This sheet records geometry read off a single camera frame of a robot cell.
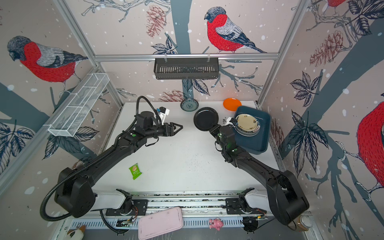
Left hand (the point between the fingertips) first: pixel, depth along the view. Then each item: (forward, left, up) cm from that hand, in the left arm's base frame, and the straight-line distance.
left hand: (179, 128), depth 75 cm
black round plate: (+11, -14, -5) cm, 18 cm away
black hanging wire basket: (+52, 0, +2) cm, 52 cm away
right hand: (+6, -17, -5) cm, 19 cm away
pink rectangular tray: (-38, +10, -23) cm, 45 cm away
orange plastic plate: (+42, -39, -25) cm, 62 cm away
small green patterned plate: (+42, -4, -25) cm, 49 cm away
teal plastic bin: (+3, -49, -23) cm, 54 cm away
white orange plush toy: (-41, +46, -24) cm, 66 cm away
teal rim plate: (+10, -44, -21) cm, 50 cm away
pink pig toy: (-38, -17, -22) cm, 48 cm away
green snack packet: (-13, +27, -25) cm, 39 cm away
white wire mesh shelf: (+1, +53, +5) cm, 53 cm away
